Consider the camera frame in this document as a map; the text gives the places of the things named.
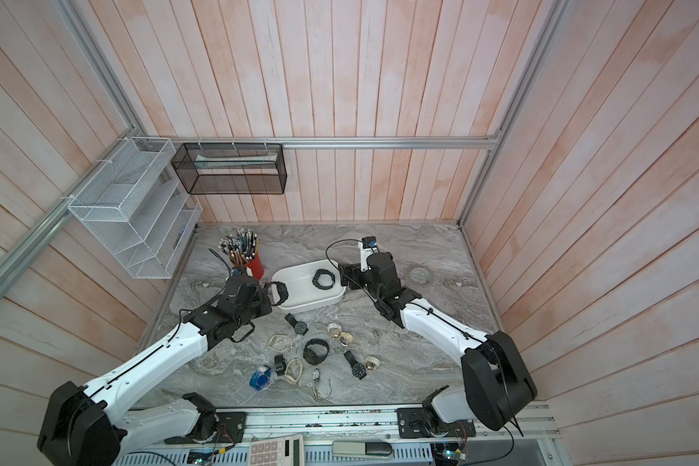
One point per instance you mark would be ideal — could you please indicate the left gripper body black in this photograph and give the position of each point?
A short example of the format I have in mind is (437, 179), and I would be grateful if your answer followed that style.
(258, 309)

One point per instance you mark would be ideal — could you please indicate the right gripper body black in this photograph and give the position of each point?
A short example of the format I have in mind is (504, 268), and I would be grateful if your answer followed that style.
(360, 280)

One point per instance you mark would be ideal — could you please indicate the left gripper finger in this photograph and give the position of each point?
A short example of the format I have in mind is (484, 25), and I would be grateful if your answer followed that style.
(272, 299)
(271, 286)

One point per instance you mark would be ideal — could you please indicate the black chunky watch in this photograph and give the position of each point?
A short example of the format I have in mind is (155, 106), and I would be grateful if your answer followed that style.
(324, 279)
(283, 295)

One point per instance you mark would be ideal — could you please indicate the gold bracelet watch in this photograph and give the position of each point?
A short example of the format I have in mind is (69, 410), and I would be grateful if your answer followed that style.
(345, 339)

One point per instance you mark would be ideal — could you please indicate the blue transparent watch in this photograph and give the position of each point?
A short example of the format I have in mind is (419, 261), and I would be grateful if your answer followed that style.
(262, 378)

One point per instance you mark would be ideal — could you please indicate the cream gold watch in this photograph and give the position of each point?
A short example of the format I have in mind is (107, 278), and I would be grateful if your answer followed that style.
(372, 363)

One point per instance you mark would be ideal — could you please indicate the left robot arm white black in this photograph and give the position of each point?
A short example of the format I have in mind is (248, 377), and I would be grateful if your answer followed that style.
(93, 424)

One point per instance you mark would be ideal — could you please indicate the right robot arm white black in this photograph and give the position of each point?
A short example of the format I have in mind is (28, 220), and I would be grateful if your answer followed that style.
(496, 385)

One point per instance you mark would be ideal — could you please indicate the white storage box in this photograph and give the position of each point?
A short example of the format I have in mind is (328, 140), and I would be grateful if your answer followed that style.
(303, 296)

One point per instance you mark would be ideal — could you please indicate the black analog watch near box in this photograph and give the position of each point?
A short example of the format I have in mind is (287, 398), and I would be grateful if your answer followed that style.
(299, 327)

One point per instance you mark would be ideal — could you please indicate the silver rose gold watch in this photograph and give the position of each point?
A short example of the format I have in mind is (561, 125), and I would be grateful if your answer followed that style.
(334, 330)

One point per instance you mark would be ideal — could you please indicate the large black digital watch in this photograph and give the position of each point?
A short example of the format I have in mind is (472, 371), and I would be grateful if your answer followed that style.
(316, 351)

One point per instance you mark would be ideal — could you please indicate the black watch green dial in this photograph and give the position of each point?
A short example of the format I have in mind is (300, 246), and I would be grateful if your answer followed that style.
(357, 368)

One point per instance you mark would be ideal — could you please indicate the red pencil cup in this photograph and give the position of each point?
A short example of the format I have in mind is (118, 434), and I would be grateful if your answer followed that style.
(254, 266)

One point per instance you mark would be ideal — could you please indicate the clear tape roll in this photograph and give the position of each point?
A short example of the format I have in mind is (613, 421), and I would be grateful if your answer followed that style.
(420, 276)

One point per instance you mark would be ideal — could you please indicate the black mesh basket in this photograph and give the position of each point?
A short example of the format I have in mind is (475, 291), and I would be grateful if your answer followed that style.
(231, 168)

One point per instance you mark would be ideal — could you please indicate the white calculator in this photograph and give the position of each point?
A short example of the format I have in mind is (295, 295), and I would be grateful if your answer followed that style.
(283, 451)

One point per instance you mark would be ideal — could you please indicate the grey black stapler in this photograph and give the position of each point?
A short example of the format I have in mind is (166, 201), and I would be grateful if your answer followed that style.
(356, 449)

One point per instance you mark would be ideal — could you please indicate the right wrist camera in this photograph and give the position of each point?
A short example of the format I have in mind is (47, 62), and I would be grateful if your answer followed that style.
(367, 246)

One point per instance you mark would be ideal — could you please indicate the small black strap watch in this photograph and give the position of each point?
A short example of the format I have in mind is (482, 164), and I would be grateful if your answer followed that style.
(280, 365)

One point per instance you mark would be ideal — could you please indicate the silver chain pocket watch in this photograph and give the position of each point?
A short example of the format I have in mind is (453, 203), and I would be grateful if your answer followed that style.
(316, 381)

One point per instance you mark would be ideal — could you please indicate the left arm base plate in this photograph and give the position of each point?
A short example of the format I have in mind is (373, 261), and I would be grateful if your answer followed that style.
(223, 427)

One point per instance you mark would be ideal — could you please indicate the white wire mesh shelf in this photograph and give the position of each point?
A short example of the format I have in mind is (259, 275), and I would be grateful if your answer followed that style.
(143, 221)

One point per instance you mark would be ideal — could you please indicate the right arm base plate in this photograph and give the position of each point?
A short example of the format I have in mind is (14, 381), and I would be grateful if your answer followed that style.
(417, 423)

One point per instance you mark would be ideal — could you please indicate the aluminium rail back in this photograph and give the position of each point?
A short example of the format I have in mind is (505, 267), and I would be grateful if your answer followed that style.
(351, 143)

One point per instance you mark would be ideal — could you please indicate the aluminium rail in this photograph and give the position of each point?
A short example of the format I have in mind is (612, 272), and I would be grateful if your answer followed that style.
(17, 261)
(351, 143)

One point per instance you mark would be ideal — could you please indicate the aluminium rail left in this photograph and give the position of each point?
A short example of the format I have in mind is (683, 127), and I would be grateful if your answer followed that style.
(17, 261)

